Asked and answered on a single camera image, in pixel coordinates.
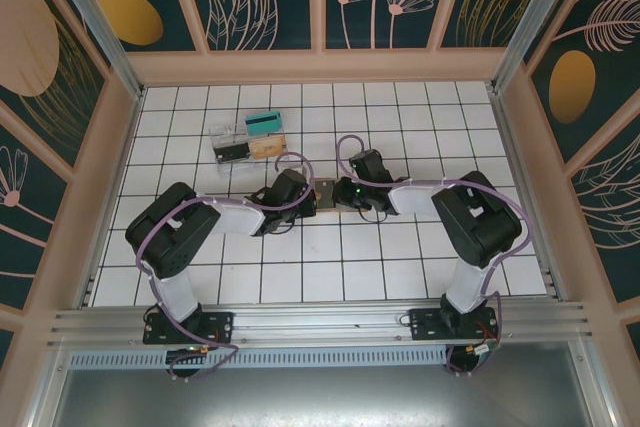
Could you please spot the dark grey credit card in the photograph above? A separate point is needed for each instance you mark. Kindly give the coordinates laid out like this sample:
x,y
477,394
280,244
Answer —
x,y
324,191

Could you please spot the orange clear zip pouch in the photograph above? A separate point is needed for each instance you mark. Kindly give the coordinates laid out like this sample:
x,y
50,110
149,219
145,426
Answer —
x,y
325,206

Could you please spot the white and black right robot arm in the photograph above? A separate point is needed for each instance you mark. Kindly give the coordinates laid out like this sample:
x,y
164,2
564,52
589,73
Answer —
x,y
467,282

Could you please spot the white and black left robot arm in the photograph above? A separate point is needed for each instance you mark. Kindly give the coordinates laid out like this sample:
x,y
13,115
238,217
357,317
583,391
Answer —
x,y
175,292

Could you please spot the gold credit card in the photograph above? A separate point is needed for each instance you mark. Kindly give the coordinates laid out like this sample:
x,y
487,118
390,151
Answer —
x,y
267,147

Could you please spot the black credit card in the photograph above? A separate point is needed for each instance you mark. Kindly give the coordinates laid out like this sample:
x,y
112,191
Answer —
x,y
231,151

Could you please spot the clear acrylic organiser tray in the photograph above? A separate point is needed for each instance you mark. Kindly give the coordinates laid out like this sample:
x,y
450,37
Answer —
x,y
225,134

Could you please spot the small circuit board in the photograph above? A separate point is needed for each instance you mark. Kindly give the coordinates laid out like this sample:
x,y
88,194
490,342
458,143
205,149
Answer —
x,y
200,348
482,348

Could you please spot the grey sheet metal panel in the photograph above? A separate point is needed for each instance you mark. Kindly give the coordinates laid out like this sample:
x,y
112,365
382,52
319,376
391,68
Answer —
x,y
320,397

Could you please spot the aluminium mounting rail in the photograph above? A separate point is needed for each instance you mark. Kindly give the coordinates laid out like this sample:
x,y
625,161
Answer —
x,y
320,322

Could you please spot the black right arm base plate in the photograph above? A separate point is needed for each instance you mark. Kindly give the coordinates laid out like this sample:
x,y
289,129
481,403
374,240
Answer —
x,y
422,324

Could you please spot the aluminium side rail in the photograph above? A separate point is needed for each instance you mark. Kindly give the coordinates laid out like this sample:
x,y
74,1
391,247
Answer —
x,y
520,172
131,127

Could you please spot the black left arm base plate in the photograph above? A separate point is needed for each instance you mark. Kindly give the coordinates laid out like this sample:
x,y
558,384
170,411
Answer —
x,y
220,327

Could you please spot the aluminium corner post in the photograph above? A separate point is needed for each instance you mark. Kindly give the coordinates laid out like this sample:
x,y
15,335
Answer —
x,y
95,17
530,22

